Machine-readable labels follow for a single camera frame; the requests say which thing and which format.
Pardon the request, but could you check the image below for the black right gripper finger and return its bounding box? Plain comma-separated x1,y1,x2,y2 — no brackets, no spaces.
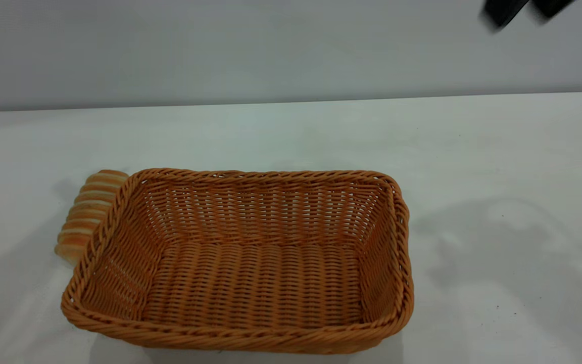
532,0,575,20
482,0,530,28

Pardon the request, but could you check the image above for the orange woven wicker basket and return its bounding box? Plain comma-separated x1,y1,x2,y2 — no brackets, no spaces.
61,168,415,354

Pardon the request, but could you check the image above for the striped long bread roll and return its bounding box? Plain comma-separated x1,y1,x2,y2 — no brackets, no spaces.
55,169,130,264

